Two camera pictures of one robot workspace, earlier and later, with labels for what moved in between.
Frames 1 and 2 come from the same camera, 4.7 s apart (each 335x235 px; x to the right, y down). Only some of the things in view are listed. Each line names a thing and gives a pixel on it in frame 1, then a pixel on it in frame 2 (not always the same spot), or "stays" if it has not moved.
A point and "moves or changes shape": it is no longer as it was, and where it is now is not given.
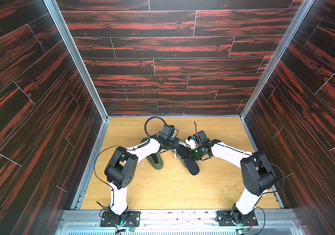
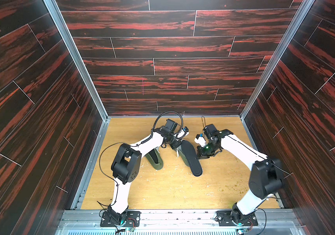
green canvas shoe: (155, 159) stays
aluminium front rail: (181, 222) stays
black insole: (192, 165) moves or changes shape
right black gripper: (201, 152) → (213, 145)
